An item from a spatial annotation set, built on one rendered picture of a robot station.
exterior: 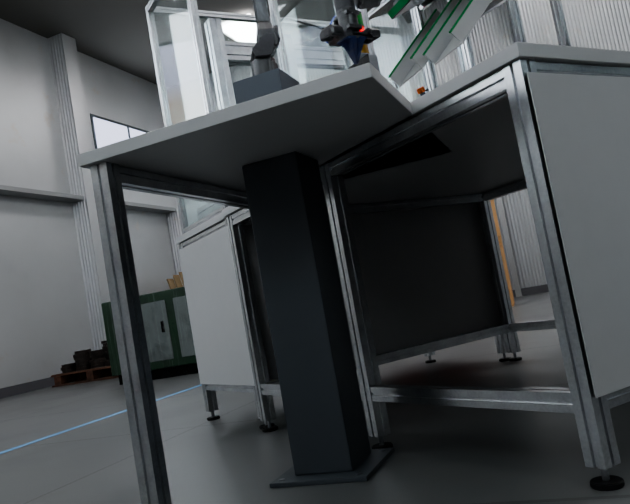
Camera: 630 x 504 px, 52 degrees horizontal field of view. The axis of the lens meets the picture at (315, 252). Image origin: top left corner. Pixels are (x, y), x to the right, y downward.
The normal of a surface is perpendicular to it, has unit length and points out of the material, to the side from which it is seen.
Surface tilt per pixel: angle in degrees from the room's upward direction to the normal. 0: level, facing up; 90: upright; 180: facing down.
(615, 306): 90
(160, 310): 90
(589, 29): 90
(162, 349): 90
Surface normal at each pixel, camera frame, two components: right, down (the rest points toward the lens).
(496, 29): -0.37, -0.01
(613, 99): 0.50, -0.16
